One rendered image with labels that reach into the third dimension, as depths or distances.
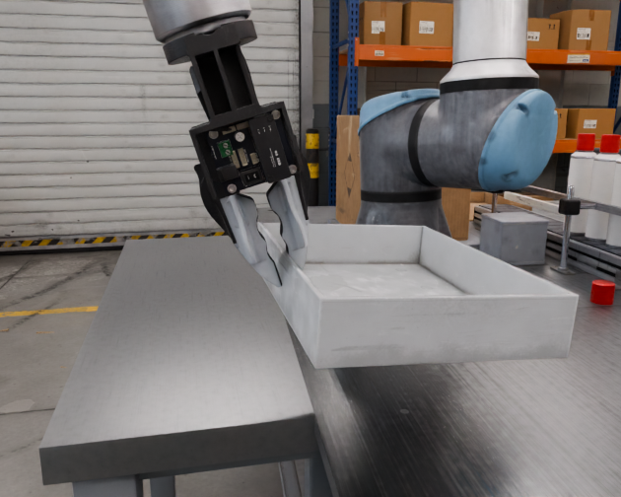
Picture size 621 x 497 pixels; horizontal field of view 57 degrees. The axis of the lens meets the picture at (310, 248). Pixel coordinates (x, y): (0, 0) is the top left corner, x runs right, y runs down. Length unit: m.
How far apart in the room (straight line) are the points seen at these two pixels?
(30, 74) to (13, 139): 0.52
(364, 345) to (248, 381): 0.29
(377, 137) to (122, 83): 4.26
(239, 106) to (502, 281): 0.28
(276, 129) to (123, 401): 0.36
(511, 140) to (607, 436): 0.32
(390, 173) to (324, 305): 0.43
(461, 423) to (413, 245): 0.21
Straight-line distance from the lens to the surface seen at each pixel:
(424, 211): 0.80
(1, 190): 5.18
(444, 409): 0.62
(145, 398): 0.65
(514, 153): 0.69
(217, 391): 0.65
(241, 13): 0.45
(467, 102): 0.71
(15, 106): 5.10
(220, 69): 0.42
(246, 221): 0.49
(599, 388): 0.73
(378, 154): 0.79
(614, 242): 1.20
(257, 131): 0.42
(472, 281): 0.59
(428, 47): 4.64
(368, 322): 0.40
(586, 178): 1.29
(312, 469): 0.92
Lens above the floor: 1.13
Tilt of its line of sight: 13 degrees down
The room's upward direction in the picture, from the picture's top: straight up
